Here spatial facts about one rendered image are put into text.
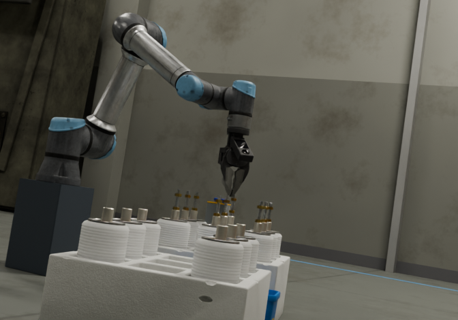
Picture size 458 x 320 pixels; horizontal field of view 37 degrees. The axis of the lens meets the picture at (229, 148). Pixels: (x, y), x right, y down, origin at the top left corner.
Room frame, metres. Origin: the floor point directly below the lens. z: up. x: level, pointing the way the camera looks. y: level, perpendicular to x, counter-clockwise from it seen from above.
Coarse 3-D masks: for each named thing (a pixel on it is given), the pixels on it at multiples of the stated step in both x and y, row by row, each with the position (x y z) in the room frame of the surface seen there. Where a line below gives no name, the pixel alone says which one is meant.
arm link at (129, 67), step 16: (160, 32) 2.36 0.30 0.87; (128, 64) 2.36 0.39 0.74; (144, 64) 2.38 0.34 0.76; (112, 80) 2.39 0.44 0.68; (128, 80) 2.38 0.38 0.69; (112, 96) 2.39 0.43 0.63; (128, 96) 2.42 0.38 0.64; (96, 112) 2.41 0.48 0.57; (112, 112) 2.41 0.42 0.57; (96, 128) 2.40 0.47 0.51; (112, 128) 2.43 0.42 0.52; (96, 144) 2.40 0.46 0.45; (112, 144) 2.48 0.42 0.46
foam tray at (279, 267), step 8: (160, 248) 1.85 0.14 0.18; (168, 248) 1.85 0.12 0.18; (192, 248) 1.96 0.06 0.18; (184, 256) 1.84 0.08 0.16; (192, 256) 1.84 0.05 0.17; (280, 256) 2.15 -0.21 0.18; (256, 264) 1.81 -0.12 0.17; (264, 264) 1.81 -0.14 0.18; (272, 264) 1.81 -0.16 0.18; (280, 264) 1.86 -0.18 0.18; (288, 264) 2.14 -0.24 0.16; (272, 272) 1.80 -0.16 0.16; (280, 272) 1.89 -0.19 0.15; (272, 280) 1.80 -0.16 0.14; (280, 280) 1.92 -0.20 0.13; (272, 288) 1.80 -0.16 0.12; (280, 288) 1.96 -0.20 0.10; (280, 296) 2.00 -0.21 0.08; (280, 304) 2.04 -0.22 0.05; (280, 312) 2.08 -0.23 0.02
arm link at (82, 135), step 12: (60, 120) 2.30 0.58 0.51; (72, 120) 2.30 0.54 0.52; (84, 120) 2.35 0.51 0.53; (48, 132) 2.33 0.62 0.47; (60, 132) 2.29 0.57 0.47; (72, 132) 2.30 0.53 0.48; (84, 132) 2.35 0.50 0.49; (48, 144) 2.31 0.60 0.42; (60, 144) 2.29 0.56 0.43; (72, 144) 2.31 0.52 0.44; (84, 144) 2.35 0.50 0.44
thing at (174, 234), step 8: (160, 224) 1.89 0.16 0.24; (168, 224) 1.88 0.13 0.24; (176, 224) 1.88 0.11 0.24; (184, 224) 1.89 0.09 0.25; (160, 232) 1.89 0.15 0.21; (168, 232) 1.88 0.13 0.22; (176, 232) 1.88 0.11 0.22; (184, 232) 1.89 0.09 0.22; (160, 240) 1.89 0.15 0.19; (168, 240) 1.88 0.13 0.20; (176, 240) 1.88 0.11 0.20; (184, 240) 1.90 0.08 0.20; (176, 248) 1.88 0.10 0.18; (184, 248) 1.90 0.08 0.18
